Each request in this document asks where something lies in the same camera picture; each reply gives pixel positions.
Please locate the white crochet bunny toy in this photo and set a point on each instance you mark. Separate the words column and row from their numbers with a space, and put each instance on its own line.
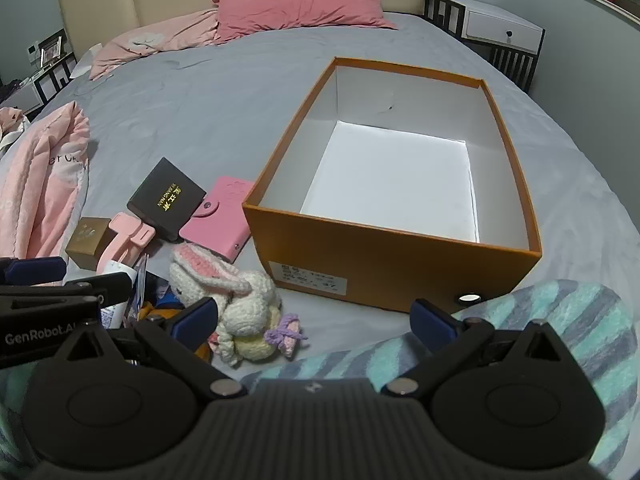
column 250, row 300

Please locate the person's teal striped trousers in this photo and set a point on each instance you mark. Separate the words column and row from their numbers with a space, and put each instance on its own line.
column 575, row 320

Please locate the gold square gift box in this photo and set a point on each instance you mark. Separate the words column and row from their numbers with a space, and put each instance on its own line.
column 87, row 242

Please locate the white squeeze tube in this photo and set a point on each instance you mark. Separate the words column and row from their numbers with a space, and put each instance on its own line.
column 114, row 316

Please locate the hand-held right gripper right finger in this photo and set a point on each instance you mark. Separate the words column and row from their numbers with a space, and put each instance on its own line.
column 432, row 319

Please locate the silver photo frame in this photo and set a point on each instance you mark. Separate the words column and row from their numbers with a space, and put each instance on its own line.
column 51, row 50

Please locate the grey bed sheet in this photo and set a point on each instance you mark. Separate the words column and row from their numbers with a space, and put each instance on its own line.
column 200, row 110

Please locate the black small box gold print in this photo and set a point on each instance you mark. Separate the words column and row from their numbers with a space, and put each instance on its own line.
column 167, row 195

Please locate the white window sill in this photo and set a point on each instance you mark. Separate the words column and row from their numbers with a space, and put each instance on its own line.
column 610, row 6

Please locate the printed card packet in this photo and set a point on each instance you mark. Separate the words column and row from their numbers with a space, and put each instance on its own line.
column 142, row 282

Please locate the light pink printed pillow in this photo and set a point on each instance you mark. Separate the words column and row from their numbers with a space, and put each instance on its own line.
column 150, row 42

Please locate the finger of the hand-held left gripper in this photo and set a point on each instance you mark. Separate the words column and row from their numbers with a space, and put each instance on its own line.
column 37, row 270
column 100, row 286

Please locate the pink blanket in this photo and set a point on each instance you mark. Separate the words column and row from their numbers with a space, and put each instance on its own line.
column 40, row 180

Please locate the purple crochet charm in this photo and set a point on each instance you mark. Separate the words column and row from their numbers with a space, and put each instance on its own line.
column 286, row 332

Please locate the pink plastic phone holder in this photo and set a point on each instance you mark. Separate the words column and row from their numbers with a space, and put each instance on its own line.
column 125, row 237

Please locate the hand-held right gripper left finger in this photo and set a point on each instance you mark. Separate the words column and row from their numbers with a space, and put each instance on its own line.
column 192, row 319

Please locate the pink snap card wallet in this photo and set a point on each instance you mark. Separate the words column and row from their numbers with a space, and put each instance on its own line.
column 220, row 220

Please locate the orange cardboard box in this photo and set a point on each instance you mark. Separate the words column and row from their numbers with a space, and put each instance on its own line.
column 400, row 260

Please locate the black bedside table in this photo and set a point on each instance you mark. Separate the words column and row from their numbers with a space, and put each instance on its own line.
column 45, row 82

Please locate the dark pink pillow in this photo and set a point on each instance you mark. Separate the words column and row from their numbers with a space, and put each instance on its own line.
column 300, row 5

